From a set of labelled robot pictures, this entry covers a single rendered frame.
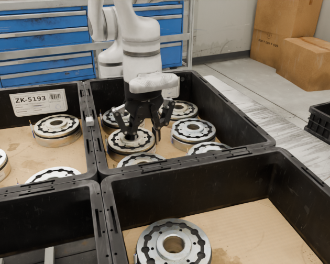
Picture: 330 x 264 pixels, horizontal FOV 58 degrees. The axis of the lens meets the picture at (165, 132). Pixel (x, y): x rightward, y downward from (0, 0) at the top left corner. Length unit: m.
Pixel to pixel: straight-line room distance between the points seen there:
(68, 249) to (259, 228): 0.29
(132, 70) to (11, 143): 0.35
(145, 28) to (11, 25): 1.96
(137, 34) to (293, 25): 3.33
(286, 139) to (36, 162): 0.73
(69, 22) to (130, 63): 1.92
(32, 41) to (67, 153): 1.84
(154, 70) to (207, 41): 3.40
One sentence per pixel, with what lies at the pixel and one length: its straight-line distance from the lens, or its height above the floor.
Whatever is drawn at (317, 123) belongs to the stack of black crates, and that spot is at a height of 0.53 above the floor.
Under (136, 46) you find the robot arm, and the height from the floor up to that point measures 1.06.
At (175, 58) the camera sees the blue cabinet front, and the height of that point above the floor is 0.40.
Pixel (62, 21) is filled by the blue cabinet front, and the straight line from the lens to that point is 2.45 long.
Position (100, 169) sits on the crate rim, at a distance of 0.45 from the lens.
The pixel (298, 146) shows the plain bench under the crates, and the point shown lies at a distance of 1.00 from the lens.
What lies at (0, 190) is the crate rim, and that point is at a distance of 0.46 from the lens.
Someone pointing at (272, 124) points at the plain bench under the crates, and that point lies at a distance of 1.09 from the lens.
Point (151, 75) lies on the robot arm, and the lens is 0.55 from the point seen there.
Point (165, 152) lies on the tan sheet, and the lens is 0.66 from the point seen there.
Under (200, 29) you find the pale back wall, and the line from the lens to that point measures 3.86.
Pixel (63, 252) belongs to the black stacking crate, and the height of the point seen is 0.83.
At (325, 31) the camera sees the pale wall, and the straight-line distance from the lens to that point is 4.08.
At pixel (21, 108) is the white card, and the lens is 0.81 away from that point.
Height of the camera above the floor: 1.20
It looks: 31 degrees down
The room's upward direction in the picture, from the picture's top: straight up
